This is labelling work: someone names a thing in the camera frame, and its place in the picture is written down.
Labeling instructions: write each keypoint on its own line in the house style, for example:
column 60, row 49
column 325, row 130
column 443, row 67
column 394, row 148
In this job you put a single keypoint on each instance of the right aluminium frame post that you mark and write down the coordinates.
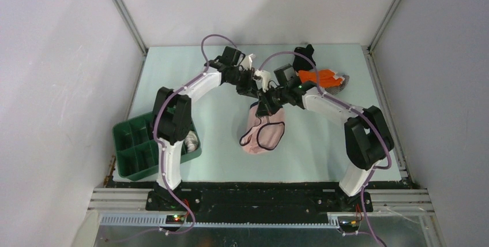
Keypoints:
column 383, row 25

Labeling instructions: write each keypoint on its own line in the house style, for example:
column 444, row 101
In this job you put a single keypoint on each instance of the green divided storage tray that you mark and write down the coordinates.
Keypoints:
column 136, row 151

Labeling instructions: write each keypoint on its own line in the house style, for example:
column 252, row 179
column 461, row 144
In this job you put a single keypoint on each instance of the black underwear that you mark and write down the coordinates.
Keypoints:
column 304, row 60

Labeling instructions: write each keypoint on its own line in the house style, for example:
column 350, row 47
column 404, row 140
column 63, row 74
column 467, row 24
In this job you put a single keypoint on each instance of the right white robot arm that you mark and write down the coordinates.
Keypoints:
column 368, row 140

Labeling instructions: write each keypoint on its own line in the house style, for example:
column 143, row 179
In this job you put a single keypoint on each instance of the aluminium frame post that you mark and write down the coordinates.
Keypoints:
column 131, row 25
column 383, row 25

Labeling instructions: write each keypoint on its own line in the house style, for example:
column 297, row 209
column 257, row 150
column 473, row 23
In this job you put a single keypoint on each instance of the grey mesh underwear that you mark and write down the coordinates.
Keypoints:
column 337, row 89

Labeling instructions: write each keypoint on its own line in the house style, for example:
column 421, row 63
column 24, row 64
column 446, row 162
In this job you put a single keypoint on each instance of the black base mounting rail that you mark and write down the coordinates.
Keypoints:
column 257, row 202

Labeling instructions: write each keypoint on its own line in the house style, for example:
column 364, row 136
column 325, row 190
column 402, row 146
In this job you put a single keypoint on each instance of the light pink underwear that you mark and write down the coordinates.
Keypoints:
column 263, row 134

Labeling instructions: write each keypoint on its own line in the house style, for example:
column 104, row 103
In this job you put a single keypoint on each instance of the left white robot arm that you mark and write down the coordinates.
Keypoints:
column 173, row 119

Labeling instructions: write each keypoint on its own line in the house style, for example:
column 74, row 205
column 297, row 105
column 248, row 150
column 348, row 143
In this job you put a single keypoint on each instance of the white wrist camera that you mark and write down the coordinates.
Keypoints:
column 264, row 77
column 247, row 62

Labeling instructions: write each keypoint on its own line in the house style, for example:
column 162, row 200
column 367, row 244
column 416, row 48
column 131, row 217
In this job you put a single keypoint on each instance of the white pink-trimmed underwear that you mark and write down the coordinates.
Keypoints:
column 191, row 142

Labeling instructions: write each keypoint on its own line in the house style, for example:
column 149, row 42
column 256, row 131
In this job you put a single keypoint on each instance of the orange underwear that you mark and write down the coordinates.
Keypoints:
column 325, row 78

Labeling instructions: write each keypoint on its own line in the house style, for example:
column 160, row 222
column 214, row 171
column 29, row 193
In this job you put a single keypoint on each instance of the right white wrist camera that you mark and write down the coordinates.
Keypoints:
column 264, row 77

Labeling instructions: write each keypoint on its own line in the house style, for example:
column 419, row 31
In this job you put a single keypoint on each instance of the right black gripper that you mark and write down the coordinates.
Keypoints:
column 264, row 107

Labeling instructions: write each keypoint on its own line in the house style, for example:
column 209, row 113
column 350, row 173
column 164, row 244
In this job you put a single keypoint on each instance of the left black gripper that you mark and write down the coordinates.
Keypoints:
column 249, row 88

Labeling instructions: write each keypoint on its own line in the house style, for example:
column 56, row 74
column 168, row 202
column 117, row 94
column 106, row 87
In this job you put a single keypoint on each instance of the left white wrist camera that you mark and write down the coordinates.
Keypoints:
column 247, row 62

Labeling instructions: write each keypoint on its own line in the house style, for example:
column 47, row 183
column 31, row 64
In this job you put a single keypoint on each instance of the left aluminium frame post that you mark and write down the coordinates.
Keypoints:
column 131, row 25

